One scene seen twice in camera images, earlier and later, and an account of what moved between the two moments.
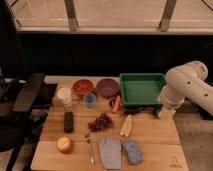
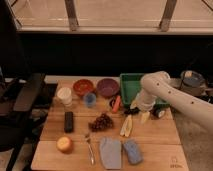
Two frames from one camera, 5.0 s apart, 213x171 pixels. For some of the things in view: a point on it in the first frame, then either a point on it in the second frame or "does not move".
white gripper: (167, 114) -> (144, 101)
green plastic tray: (141, 89) does not move
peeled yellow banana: (127, 126) does not move
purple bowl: (107, 87) does not move
